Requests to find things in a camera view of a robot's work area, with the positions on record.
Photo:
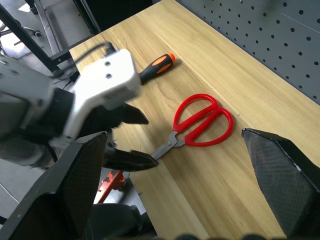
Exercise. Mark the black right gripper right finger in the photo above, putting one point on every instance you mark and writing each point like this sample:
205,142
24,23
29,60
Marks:
287,180

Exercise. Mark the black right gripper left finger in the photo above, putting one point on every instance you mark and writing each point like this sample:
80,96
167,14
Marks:
62,190

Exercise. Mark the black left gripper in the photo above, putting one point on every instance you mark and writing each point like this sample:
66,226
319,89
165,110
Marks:
105,118

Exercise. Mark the grey metal pegboard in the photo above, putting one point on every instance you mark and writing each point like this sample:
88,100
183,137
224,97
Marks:
250,37

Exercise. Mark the red metal floor stand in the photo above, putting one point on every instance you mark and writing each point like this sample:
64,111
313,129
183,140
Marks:
110,180

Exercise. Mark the dark rounded robot body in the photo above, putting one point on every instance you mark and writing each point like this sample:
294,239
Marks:
117,222

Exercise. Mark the black orange screwdriver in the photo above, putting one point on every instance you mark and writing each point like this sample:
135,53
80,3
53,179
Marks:
155,67

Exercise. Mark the black panel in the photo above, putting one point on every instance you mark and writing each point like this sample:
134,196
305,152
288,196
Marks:
112,12

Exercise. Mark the office chair caster base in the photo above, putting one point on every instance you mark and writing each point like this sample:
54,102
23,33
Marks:
37,33

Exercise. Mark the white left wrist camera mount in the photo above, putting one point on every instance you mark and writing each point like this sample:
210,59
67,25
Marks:
112,75

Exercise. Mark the grey metal post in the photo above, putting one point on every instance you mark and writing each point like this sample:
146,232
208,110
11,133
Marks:
46,27

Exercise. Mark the black metal frame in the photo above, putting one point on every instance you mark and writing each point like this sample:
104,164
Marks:
25,35

